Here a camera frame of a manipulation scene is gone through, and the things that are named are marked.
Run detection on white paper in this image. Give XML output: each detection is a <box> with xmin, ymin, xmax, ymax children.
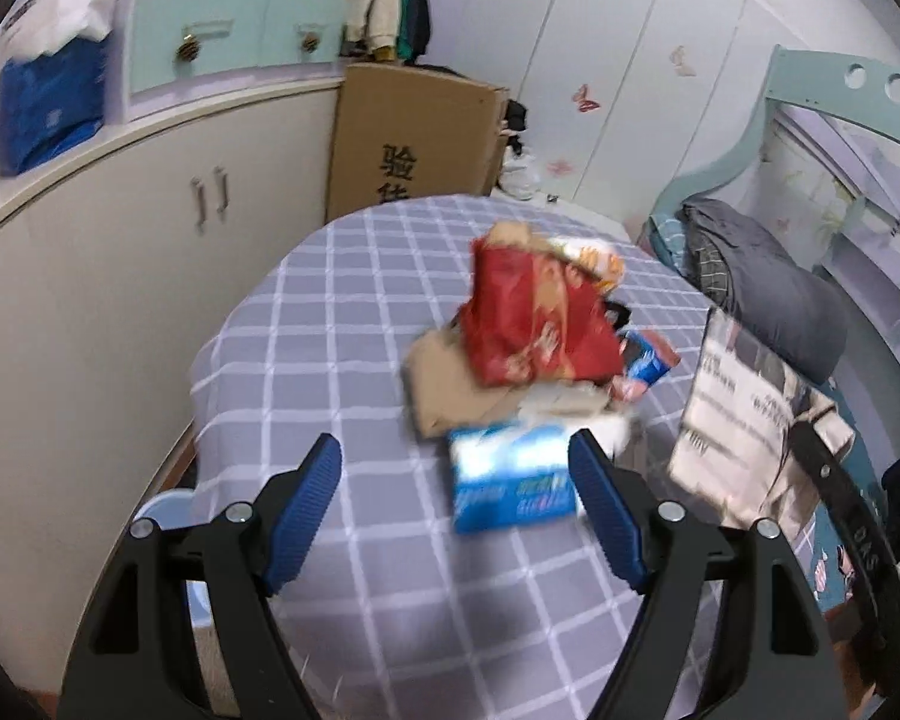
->
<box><xmin>517</xmin><ymin>382</ymin><xmax>635</xmax><ymax>458</ymax></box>

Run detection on grey quilt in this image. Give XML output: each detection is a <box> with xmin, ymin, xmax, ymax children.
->
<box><xmin>682</xmin><ymin>197</ymin><xmax>848</xmax><ymax>387</ymax></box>

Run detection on grey checked tablecloth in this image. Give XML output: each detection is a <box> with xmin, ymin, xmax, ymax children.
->
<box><xmin>187</xmin><ymin>195</ymin><xmax>728</xmax><ymax>720</ymax></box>

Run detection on black bag strap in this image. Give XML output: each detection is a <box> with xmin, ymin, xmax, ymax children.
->
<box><xmin>791</xmin><ymin>424</ymin><xmax>900</xmax><ymax>691</ymax></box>

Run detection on printed beige tote bag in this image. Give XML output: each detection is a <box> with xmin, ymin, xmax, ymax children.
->
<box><xmin>669</xmin><ymin>307</ymin><xmax>856</xmax><ymax>541</ymax></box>

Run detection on teal drawer unit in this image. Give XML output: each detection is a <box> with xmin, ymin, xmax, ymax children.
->
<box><xmin>116</xmin><ymin>0</ymin><xmax>346</xmax><ymax>125</ymax></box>

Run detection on blue bag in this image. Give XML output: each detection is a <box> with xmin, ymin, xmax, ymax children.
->
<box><xmin>0</xmin><ymin>41</ymin><xmax>110</xmax><ymax>177</ymax></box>

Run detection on brown paper bag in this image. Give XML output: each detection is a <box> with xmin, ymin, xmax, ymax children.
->
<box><xmin>401</xmin><ymin>326</ymin><xmax>608</xmax><ymax>440</ymax></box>

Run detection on brown cardboard box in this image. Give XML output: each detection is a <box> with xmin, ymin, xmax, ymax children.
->
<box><xmin>325</xmin><ymin>62</ymin><xmax>511</xmax><ymax>224</ymax></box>

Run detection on small blue and red packet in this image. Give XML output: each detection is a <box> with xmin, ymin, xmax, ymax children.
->
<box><xmin>611</xmin><ymin>328</ymin><xmax>680</xmax><ymax>400</ymax></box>

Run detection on dark green hanging clothes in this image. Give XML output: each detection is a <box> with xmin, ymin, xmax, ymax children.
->
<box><xmin>397</xmin><ymin>0</ymin><xmax>432</xmax><ymax>65</ymax></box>

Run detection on white wardrobe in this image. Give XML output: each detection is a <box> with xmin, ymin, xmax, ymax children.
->
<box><xmin>420</xmin><ymin>0</ymin><xmax>811</xmax><ymax>241</ymax></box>

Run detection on blue tissue packet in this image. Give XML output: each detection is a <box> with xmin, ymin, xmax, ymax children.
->
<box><xmin>448</xmin><ymin>420</ymin><xmax>580</xmax><ymax>535</ymax></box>

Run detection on cream cabinet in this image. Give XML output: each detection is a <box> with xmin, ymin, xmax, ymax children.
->
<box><xmin>0</xmin><ymin>79</ymin><xmax>346</xmax><ymax>691</ymax></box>

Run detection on large white plastic bag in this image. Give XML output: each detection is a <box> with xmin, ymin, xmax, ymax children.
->
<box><xmin>0</xmin><ymin>0</ymin><xmax>132</xmax><ymax>61</ymax></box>

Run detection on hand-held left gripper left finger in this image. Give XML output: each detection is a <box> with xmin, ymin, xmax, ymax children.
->
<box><xmin>58</xmin><ymin>433</ymin><xmax>344</xmax><ymax>720</ymax></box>

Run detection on small white plastic bag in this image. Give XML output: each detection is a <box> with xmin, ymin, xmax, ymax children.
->
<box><xmin>499</xmin><ymin>150</ymin><xmax>545</xmax><ymax>200</ymax></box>

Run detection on teal bed frame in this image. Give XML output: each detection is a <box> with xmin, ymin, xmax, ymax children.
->
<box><xmin>641</xmin><ymin>45</ymin><xmax>900</xmax><ymax>256</ymax></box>

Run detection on orange and white snack bag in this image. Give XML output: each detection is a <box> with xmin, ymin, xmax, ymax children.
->
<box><xmin>547</xmin><ymin>235</ymin><xmax>627</xmax><ymax>293</ymax></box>

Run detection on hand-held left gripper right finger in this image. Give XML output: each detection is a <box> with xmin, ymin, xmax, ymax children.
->
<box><xmin>568</xmin><ymin>427</ymin><xmax>848</xmax><ymax>720</ymax></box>

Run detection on red snack bag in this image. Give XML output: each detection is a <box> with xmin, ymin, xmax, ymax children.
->
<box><xmin>459</xmin><ymin>223</ymin><xmax>625</xmax><ymax>389</ymax></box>

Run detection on plaid cloth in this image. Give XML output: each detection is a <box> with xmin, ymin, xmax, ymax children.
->
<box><xmin>690</xmin><ymin>232</ymin><xmax>743</xmax><ymax>316</ymax></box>

